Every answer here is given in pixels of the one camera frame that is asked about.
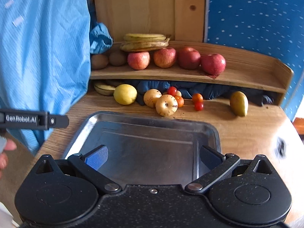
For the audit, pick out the banana under shelf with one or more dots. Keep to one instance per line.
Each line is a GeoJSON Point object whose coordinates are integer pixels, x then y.
{"type": "Point", "coordinates": [104, 89]}

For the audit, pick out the front yellow spotted pear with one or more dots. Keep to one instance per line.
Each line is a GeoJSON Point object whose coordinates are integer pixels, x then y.
{"type": "Point", "coordinates": [166, 105]}

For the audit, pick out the blue starry fabric wardrobe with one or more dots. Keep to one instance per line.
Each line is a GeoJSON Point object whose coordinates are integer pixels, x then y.
{"type": "Point", "coordinates": [270, 27]}

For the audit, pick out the yellow lemon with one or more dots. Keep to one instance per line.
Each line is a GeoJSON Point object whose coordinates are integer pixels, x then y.
{"type": "Point", "coordinates": [125, 94]}

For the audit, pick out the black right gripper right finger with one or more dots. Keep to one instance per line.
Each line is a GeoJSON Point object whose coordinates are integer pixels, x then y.
{"type": "Point", "coordinates": [220, 167]}

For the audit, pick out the top yellow banana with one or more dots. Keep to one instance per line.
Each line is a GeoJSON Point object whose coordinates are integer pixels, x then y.
{"type": "Point", "coordinates": [143, 37]}

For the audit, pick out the red tomato pair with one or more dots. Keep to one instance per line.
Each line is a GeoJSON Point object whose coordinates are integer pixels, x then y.
{"type": "Point", "coordinates": [198, 106]}

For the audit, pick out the lower spotted banana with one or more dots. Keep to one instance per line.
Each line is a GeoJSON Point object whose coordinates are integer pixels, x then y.
{"type": "Point", "coordinates": [148, 45]}

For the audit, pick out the right brown kiwi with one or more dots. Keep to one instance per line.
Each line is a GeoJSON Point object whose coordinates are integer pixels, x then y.
{"type": "Point", "coordinates": [117, 58]}

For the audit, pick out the dark blue cloth under shelf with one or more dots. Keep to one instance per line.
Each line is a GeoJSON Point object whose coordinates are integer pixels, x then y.
{"type": "Point", "coordinates": [207, 90]}

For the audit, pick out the light blue cloth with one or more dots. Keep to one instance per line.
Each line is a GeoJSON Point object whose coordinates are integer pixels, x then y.
{"type": "Point", "coordinates": [45, 54]}

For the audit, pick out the brown kiwi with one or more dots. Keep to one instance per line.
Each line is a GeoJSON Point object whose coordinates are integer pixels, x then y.
{"type": "Point", "coordinates": [117, 58]}
{"type": "Point", "coordinates": [99, 61]}

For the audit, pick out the red-yellow apple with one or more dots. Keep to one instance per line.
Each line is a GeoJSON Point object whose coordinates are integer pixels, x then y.
{"type": "Point", "coordinates": [138, 60]}
{"type": "Point", "coordinates": [165, 57]}

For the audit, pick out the yellow-green mango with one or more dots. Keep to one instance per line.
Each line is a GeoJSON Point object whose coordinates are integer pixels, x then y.
{"type": "Point", "coordinates": [239, 104]}

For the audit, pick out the leftmost red-yellow apple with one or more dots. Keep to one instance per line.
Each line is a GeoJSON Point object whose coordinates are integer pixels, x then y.
{"type": "Point", "coordinates": [138, 60]}

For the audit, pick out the metal baking tray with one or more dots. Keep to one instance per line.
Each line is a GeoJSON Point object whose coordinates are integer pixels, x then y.
{"type": "Point", "coordinates": [146, 150]}

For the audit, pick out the person's left hand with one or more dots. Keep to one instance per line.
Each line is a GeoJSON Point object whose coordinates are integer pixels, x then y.
{"type": "Point", "coordinates": [6, 145]}

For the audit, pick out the back yellow spotted pear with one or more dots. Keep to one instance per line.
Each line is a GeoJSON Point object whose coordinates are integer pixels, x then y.
{"type": "Point", "coordinates": [151, 97]}

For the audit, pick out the yellow spotted pear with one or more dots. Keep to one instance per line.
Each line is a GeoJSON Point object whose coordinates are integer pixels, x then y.
{"type": "Point", "coordinates": [151, 97]}
{"type": "Point", "coordinates": [166, 105]}

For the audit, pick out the left brown kiwi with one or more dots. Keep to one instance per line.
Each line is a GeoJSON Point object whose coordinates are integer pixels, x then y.
{"type": "Point", "coordinates": [99, 61]}

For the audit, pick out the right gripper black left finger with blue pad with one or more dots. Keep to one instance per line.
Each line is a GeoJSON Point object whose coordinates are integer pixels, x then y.
{"type": "Point", "coordinates": [87, 166]}

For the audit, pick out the orange cherry tomato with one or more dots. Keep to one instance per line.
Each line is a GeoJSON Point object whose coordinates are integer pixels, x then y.
{"type": "Point", "coordinates": [180, 101]}

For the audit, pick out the rightmost red apple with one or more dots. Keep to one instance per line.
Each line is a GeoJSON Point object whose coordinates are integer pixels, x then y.
{"type": "Point", "coordinates": [213, 64]}

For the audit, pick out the orange tomato pair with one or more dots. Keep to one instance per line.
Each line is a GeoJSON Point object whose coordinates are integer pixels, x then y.
{"type": "Point", "coordinates": [197, 97]}

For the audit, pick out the crumpled blue plastic bag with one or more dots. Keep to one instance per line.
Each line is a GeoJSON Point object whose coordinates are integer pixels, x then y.
{"type": "Point", "coordinates": [100, 39]}

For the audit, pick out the wooden desk shelf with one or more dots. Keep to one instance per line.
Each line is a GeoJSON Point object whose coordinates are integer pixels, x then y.
{"type": "Point", "coordinates": [244, 68]}

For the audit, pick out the red cherry tomato back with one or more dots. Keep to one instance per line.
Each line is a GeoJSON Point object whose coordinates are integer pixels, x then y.
{"type": "Point", "coordinates": [172, 91]}

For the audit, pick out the pine wood cabinet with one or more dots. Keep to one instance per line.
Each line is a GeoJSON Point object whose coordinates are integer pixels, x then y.
{"type": "Point", "coordinates": [182, 20]}

